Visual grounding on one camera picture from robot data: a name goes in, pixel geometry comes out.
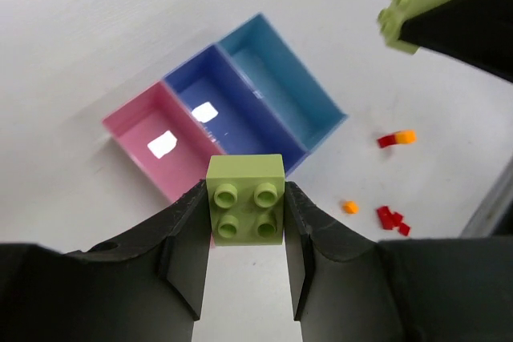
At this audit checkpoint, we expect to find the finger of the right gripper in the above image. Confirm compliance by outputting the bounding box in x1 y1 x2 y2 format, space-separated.
400 0 512 82

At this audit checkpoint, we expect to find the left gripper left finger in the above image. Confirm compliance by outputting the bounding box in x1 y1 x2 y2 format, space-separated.
1 182 211 341

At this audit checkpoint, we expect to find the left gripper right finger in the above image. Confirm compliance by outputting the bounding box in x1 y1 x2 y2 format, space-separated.
284 182 512 341

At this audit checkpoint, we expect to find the red lego with orange top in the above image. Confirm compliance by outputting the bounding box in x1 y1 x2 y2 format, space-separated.
377 130 417 148

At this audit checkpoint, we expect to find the red lego brick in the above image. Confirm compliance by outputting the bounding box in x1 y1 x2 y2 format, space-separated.
376 206 404 231

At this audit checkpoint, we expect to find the small orange lego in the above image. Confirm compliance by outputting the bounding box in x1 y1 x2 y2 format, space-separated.
341 201 359 215

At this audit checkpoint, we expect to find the small red lego plate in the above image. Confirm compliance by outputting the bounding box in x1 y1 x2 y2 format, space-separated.
396 222 411 237

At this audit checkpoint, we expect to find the pink container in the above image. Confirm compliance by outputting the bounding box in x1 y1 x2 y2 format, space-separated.
103 81 224 202

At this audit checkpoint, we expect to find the light blue container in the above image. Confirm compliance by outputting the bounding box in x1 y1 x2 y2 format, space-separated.
219 14 346 152

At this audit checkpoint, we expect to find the dark blue container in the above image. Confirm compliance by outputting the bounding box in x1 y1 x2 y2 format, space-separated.
164 45 307 174

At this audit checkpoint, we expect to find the right aluminium rail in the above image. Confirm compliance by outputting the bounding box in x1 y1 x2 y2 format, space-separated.
460 162 512 238

